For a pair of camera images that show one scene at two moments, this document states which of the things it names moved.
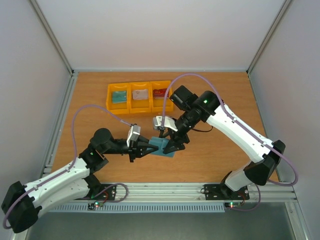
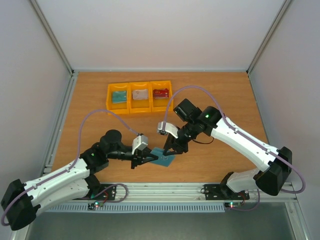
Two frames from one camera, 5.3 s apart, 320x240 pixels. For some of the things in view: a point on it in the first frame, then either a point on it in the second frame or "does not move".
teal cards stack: (119, 97) does not move
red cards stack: (160, 93) does not move
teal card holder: (160, 142) to (165, 160)
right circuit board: (232, 204) does not move
